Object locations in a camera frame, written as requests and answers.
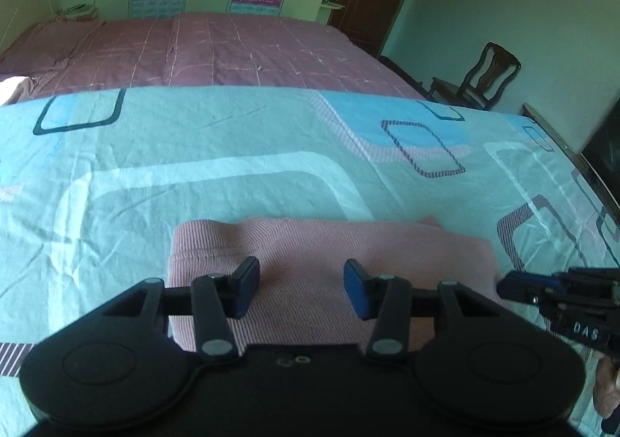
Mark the pink knit sweater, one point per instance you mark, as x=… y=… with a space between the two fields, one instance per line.
x=310 y=253

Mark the person's right hand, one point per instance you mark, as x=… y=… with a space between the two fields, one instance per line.
x=608 y=388

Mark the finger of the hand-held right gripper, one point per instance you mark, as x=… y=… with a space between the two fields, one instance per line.
x=520 y=285

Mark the dark television screen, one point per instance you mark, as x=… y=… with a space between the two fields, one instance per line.
x=605 y=156

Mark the white wall shelf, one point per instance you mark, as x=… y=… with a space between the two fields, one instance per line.
x=332 y=6

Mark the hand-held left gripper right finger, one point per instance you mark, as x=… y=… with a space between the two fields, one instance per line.
x=355 y=289

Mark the dark wooden chair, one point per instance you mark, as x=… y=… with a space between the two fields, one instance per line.
x=489 y=76

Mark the pale cloth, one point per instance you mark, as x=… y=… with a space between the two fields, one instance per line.
x=12 y=91

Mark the pink checked bedspread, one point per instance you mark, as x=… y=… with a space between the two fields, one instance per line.
x=242 y=49

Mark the patterned light blue bedsheet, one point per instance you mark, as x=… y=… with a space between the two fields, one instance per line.
x=193 y=141

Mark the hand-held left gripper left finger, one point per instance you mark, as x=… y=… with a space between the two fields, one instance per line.
x=248 y=289

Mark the stack of books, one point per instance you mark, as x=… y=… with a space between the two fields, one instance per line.
x=76 y=12

